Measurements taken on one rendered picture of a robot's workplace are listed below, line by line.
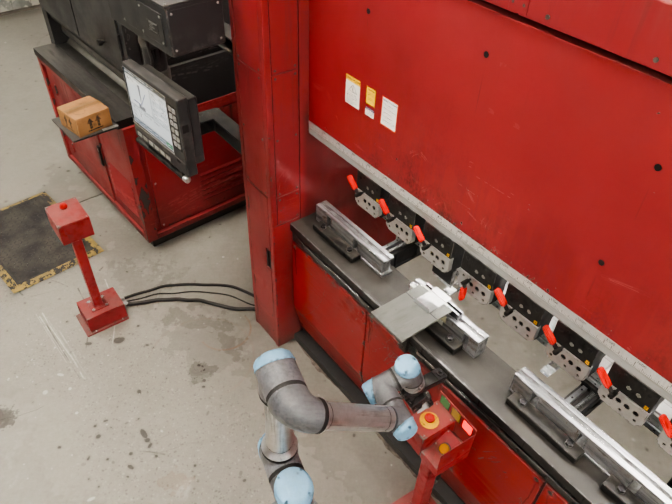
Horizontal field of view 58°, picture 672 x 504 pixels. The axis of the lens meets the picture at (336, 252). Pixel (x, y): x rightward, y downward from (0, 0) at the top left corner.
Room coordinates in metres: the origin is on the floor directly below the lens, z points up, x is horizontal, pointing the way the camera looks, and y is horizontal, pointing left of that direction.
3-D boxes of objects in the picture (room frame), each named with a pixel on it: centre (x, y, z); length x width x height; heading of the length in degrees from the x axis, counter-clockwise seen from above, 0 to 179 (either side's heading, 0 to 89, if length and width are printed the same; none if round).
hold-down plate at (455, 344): (1.62, -0.40, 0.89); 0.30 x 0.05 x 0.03; 39
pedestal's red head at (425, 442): (1.22, -0.41, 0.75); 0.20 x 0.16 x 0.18; 34
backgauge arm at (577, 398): (1.46, -1.09, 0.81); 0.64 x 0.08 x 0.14; 129
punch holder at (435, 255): (1.70, -0.40, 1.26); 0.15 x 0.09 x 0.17; 39
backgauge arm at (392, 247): (2.28, -0.43, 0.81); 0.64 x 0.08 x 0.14; 129
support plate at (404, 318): (1.59, -0.30, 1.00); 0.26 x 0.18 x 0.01; 129
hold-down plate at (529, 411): (1.18, -0.75, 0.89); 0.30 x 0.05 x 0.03; 39
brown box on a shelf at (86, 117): (2.92, 1.42, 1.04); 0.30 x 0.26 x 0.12; 42
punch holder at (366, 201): (2.02, -0.15, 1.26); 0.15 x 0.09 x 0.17; 39
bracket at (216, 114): (2.53, 0.61, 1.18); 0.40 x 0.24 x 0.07; 39
